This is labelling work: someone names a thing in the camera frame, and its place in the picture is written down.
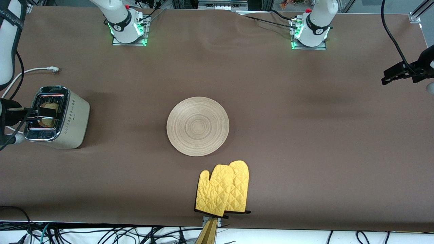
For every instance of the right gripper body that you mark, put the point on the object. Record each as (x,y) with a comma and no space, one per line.
(8,116)

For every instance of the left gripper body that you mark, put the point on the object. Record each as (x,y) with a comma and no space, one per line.
(424,62)

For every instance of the brown-crusted bread slice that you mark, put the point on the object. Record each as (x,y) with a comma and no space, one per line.
(51,106)

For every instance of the round wooden plate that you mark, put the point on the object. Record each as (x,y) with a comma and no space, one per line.
(198,127)

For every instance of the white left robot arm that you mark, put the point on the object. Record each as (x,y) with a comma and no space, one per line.
(317,20)

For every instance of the beige and chrome toaster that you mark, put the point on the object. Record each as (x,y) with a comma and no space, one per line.
(76,125)

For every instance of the brown table cover sheet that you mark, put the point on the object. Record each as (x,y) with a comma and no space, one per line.
(271,101)

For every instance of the yellow quilted oven mitt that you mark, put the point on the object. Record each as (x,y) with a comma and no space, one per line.
(241,183)
(213,193)

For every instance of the grey device behind table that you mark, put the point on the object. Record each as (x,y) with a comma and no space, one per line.
(220,4)

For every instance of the aluminium frame profile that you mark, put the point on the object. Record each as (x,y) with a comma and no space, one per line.
(415,15)

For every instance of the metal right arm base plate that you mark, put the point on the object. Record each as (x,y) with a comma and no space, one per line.
(129,44)

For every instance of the small metal bracket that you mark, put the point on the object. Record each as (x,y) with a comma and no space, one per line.
(204,221)

